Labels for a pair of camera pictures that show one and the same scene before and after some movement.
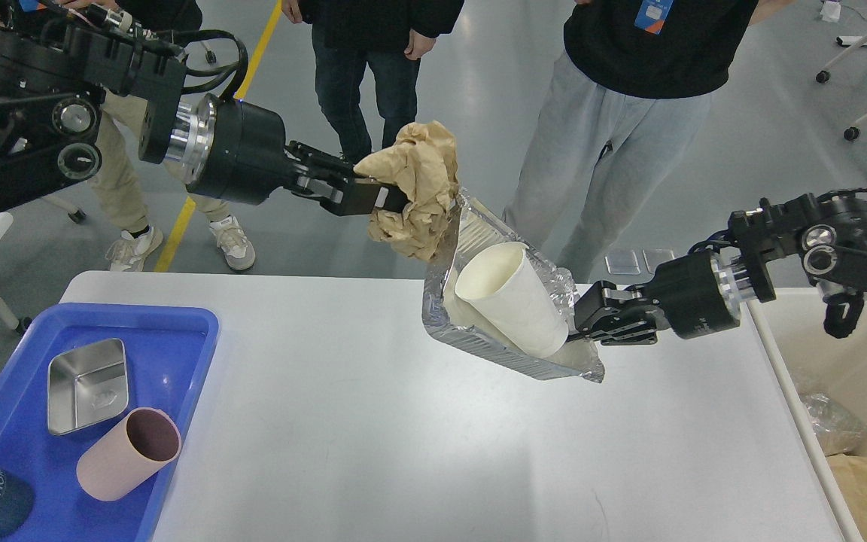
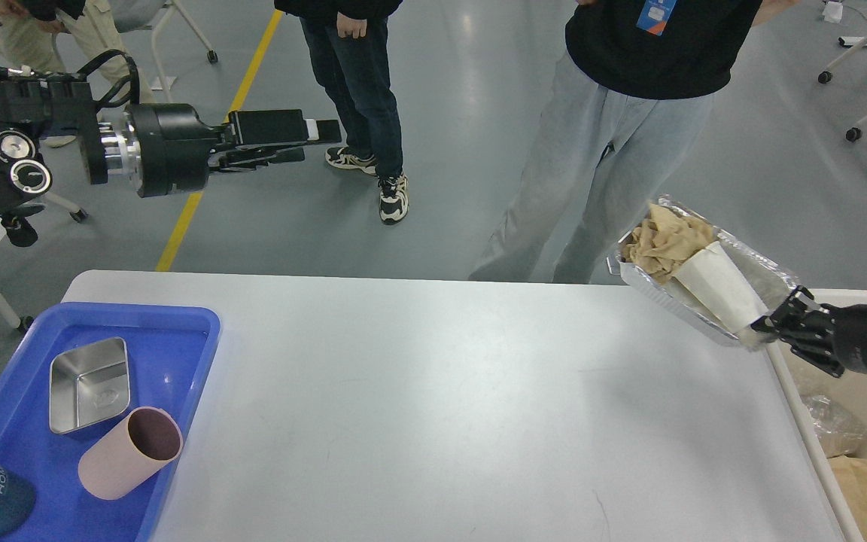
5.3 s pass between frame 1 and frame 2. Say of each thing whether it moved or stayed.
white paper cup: moved
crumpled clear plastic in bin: stayed
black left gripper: moved
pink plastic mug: stayed
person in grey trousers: stayed
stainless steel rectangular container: stayed
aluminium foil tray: moved
